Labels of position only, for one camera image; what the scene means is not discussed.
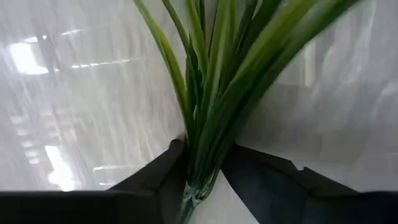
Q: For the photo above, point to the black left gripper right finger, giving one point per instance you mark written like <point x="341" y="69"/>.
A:
<point x="280" y="193"/>

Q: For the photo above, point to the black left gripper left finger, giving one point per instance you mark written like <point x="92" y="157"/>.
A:
<point x="93" y="208"/>

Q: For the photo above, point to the blue artificial flower bunch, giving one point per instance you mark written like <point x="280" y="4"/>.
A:
<point x="224" y="109"/>

